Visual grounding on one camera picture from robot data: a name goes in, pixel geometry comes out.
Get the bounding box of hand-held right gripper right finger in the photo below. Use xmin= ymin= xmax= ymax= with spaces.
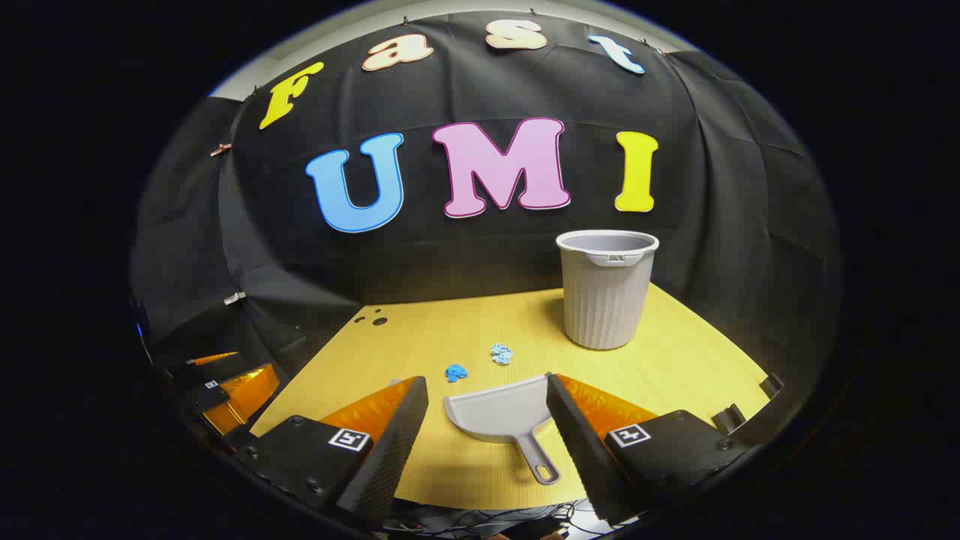
xmin=545 ymin=372 xmax=752 ymax=527

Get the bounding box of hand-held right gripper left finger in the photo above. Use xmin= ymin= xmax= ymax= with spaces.
xmin=237 ymin=375 xmax=431 ymax=527

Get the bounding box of grey plastic dustpan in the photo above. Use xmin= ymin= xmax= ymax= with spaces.
xmin=444 ymin=373 xmax=562 ymax=486

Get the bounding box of grey ribbed garbage bin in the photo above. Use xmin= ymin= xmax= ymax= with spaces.
xmin=556 ymin=229 xmax=660 ymax=351

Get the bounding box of yellow wooden desktop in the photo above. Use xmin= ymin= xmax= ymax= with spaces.
xmin=251 ymin=283 xmax=773 ymax=511

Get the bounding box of bundle of black cables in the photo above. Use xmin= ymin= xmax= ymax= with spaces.
xmin=382 ymin=501 xmax=601 ymax=538

